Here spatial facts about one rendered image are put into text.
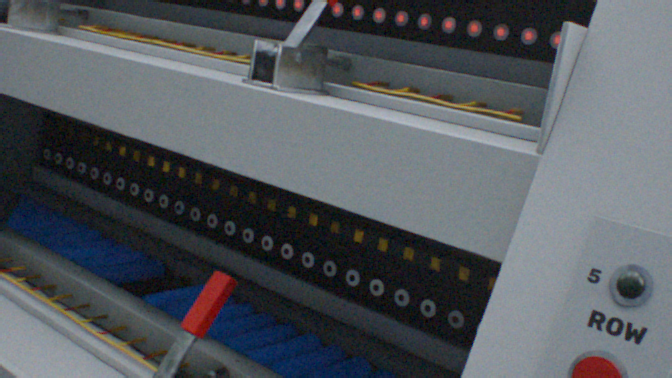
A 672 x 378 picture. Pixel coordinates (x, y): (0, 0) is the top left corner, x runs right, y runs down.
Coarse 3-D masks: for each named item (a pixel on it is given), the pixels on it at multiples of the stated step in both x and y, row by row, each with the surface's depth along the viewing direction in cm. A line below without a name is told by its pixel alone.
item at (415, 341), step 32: (0, 160) 76; (64, 192) 72; (96, 192) 69; (128, 224) 66; (160, 224) 63; (224, 256) 59; (32, 288) 54; (288, 288) 55; (320, 288) 53; (0, 320) 48; (32, 320) 49; (352, 320) 51; (384, 320) 49; (0, 352) 44; (32, 352) 44; (64, 352) 45; (416, 352) 48; (448, 352) 46
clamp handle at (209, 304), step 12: (216, 276) 40; (228, 276) 40; (204, 288) 40; (216, 288) 40; (228, 288) 40; (204, 300) 39; (216, 300) 39; (192, 312) 39; (204, 312) 39; (216, 312) 39; (192, 324) 39; (204, 324) 39; (180, 336) 39; (192, 336) 39; (180, 348) 39; (168, 360) 39; (180, 360) 38; (156, 372) 38; (168, 372) 38
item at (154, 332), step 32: (0, 256) 57; (32, 256) 54; (64, 288) 52; (96, 288) 50; (96, 320) 50; (128, 320) 47; (160, 320) 46; (128, 352) 45; (160, 352) 45; (192, 352) 44; (224, 352) 44
